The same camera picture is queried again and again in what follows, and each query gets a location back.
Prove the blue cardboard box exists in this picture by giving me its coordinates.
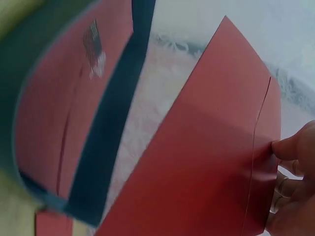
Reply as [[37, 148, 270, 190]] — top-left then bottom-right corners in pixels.
[[0, 0, 154, 227]]

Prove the white fluffy fringed mat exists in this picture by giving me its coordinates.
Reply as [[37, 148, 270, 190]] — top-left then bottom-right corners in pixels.
[[85, 30, 315, 236]]

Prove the person's right hand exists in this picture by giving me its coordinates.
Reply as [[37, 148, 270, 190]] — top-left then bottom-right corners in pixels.
[[264, 121, 315, 236]]

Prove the red envelope with silver print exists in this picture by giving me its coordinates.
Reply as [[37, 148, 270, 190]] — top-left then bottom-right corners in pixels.
[[14, 0, 135, 200]]

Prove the plain red envelope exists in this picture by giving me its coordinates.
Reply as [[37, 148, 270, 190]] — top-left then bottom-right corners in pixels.
[[95, 15, 283, 236]]

